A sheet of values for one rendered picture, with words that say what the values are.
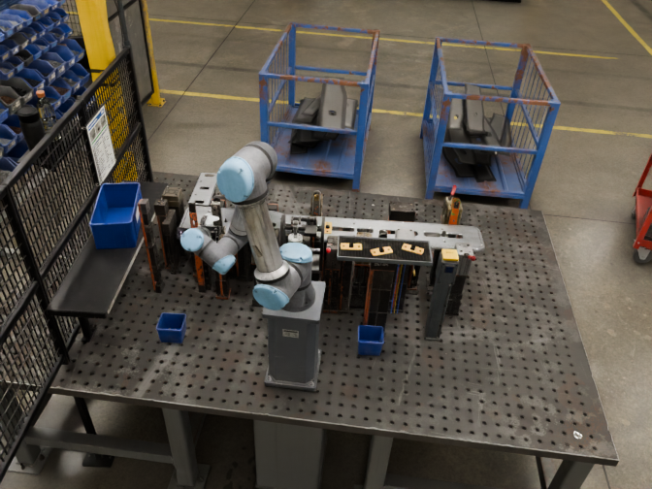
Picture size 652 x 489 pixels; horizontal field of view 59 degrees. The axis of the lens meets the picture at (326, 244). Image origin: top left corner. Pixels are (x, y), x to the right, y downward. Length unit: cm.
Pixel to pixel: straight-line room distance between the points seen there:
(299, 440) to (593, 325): 218
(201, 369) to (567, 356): 155
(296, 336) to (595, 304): 251
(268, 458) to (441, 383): 84
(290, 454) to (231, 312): 67
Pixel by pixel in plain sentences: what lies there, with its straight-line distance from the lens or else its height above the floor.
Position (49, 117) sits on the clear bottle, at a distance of 251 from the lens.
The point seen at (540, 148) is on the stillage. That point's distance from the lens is 453.
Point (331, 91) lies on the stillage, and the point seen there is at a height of 52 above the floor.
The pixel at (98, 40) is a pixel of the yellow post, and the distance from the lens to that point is 292.
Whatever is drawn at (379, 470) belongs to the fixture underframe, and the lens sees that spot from 259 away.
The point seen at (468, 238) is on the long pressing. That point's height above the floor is 100.
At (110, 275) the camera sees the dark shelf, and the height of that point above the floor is 103.
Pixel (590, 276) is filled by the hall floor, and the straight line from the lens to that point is 442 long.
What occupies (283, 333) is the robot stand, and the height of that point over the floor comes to 100.
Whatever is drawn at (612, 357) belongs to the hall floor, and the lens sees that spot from 389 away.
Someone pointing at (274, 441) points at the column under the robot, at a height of 38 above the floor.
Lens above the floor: 258
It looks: 38 degrees down
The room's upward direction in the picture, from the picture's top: 3 degrees clockwise
